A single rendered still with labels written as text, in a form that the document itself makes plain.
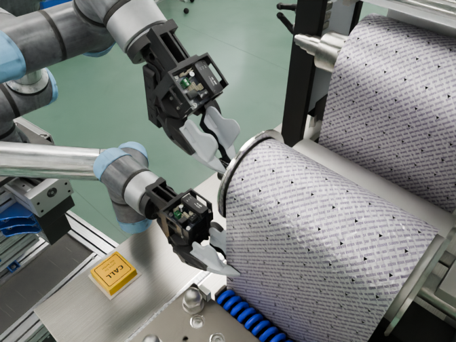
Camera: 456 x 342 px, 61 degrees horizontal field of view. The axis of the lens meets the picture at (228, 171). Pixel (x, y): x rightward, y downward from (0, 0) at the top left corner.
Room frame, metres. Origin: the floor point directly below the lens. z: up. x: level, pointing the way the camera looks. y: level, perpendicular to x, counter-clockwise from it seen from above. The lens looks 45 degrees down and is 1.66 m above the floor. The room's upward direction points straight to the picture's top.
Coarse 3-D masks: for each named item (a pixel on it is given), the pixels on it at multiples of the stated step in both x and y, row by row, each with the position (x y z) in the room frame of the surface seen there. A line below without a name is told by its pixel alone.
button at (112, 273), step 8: (112, 256) 0.47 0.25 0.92; (120, 256) 0.47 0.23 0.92; (104, 264) 0.45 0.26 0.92; (112, 264) 0.45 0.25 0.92; (120, 264) 0.45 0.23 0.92; (128, 264) 0.45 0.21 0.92; (96, 272) 0.43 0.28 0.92; (104, 272) 0.43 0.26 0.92; (112, 272) 0.43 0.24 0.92; (120, 272) 0.43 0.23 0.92; (128, 272) 0.43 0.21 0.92; (136, 272) 0.44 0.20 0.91; (96, 280) 0.43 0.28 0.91; (104, 280) 0.42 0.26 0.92; (112, 280) 0.42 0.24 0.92; (120, 280) 0.42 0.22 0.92; (128, 280) 0.43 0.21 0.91; (104, 288) 0.40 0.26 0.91; (112, 288) 0.40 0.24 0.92
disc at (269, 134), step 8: (256, 136) 0.40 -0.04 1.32; (264, 136) 0.41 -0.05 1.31; (272, 136) 0.43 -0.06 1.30; (280, 136) 0.44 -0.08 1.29; (248, 144) 0.39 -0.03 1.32; (256, 144) 0.40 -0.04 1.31; (240, 152) 0.38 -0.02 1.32; (248, 152) 0.39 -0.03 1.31; (232, 160) 0.37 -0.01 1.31; (240, 160) 0.38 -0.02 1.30; (232, 168) 0.36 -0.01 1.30; (224, 176) 0.36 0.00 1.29; (232, 176) 0.36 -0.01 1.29; (224, 184) 0.35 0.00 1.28; (224, 192) 0.35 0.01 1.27; (224, 200) 0.35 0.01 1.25; (224, 208) 0.35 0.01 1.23; (224, 216) 0.35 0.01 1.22
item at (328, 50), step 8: (328, 32) 0.62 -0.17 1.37; (336, 32) 0.62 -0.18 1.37; (320, 40) 0.61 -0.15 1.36; (328, 40) 0.60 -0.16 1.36; (336, 40) 0.59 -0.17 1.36; (344, 40) 0.59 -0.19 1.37; (320, 48) 0.60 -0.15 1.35; (328, 48) 0.59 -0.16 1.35; (336, 48) 0.58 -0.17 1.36; (320, 56) 0.59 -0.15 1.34; (328, 56) 0.58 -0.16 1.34; (336, 56) 0.57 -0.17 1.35; (320, 64) 0.59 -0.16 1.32; (328, 64) 0.58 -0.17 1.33
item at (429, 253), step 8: (432, 240) 0.25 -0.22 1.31; (440, 240) 0.25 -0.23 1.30; (432, 248) 0.24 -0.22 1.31; (424, 256) 0.23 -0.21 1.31; (432, 256) 0.23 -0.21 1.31; (424, 264) 0.22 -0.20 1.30; (416, 272) 0.21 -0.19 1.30; (408, 280) 0.21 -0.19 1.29; (416, 280) 0.21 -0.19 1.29; (408, 288) 0.20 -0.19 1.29; (400, 296) 0.20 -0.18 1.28; (392, 304) 0.20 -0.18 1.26; (400, 304) 0.19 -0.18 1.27; (392, 312) 0.19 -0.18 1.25
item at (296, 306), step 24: (240, 240) 0.33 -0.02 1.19; (240, 264) 0.33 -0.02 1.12; (264, 264) 0.30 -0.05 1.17; (240, 288) 0.33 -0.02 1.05; (264, 288) 0.30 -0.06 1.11; (288, 288) 0.27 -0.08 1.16; (312, 288) 0.25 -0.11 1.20; (264, 312) 0.29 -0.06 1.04; (288, 312) 0.26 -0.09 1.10; (312, 312) 0.24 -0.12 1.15; (336, 312) 0.22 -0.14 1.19; (288, 336) 0.26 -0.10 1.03; (312, 336) 0.23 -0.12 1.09; (336, 336) 0.21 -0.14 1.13; (360, 336) 0.20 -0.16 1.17
